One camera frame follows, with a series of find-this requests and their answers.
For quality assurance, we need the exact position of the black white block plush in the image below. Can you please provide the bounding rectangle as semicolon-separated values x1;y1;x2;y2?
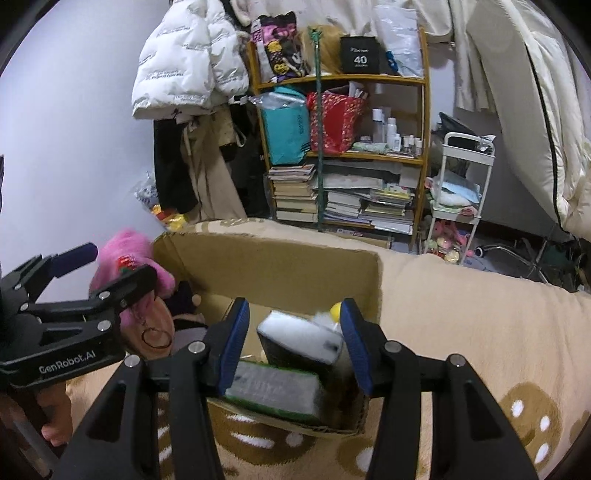
256;310;345;374

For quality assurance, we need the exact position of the wooden shelf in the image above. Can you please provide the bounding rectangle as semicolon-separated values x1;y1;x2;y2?
247;28;432;252

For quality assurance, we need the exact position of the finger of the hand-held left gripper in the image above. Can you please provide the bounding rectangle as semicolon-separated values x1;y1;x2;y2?
28;264;158;326
0;243;99;305

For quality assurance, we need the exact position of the pile of small plush toys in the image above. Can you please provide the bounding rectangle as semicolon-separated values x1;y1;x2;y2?
425;220;476;265

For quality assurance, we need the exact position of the red patterned bag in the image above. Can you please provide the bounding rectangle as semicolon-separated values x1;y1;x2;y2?
307;90;370;155

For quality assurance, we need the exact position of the pink fluffy plush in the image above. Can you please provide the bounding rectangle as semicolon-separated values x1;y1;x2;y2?
89;227;177;305

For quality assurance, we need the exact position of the teal bag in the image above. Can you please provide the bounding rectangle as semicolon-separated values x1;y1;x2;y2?
249;88;311;166

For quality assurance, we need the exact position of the yellow red plastic bag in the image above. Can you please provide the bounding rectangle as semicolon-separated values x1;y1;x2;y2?
151;205;191;232

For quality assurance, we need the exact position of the white trolley cart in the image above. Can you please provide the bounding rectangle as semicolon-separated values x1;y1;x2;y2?
422;132;497;266

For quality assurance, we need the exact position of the cardboard box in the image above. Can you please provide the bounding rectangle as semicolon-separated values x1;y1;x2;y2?
152;231;384;437

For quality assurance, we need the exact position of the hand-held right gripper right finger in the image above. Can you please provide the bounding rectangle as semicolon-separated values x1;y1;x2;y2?
339;298;541;480

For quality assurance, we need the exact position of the beige printed blanket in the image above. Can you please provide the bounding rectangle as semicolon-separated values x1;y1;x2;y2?
65;217;591;480

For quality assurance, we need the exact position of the green packet plush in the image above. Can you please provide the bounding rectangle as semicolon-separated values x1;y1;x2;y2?
224;360;326;425

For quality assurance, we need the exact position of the person's left hand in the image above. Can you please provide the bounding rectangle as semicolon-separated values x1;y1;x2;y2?
36;390;75;448

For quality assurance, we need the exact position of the group of white bottles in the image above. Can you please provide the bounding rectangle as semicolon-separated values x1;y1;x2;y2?
372;107;423;155

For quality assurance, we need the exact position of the beige coat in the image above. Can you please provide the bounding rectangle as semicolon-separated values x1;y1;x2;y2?
182;111;247;222

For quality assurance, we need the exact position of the green pole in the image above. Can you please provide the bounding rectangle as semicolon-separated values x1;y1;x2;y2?
308;28;326;232

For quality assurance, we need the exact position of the white duvet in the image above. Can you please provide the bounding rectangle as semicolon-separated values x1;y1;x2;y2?
466;0;591;241

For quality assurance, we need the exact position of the printed tote bag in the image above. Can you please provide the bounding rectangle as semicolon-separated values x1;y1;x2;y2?
252;14;311;84

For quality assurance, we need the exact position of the black box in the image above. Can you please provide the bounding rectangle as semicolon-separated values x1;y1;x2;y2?
340;35;382;75

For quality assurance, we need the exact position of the black garment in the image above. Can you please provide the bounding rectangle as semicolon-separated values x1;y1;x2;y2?
154;117;199;215

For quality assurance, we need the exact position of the clear plastic bag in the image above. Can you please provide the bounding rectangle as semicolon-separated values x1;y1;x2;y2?
373;4;424;78

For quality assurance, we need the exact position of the stack of books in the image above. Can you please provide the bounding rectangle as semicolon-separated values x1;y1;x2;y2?
268;164;416;234

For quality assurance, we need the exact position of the white down jacket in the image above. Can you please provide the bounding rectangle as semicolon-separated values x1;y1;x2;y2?
131;0;252;121

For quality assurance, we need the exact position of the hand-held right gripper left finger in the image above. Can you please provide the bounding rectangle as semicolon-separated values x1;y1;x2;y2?
53;296;251;480

